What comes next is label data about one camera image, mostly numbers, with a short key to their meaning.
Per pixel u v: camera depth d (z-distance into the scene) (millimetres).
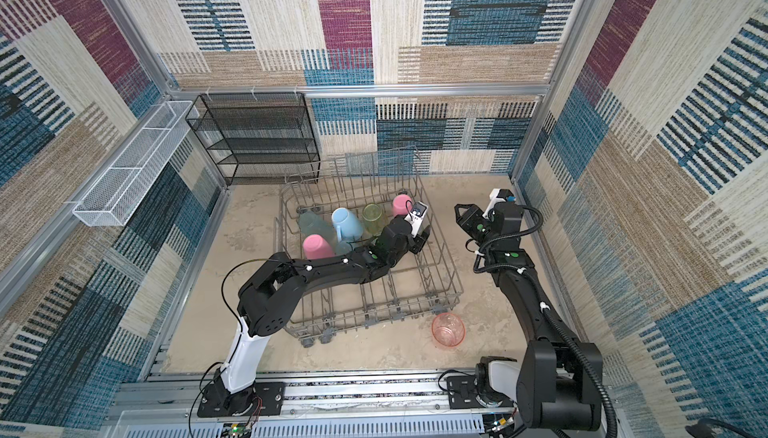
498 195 755
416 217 776
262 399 727
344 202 1083
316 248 853
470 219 729
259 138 1101
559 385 401
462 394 728
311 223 915
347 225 916
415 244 716
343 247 841
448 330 830
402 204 940
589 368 375
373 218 945
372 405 730
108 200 700
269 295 547
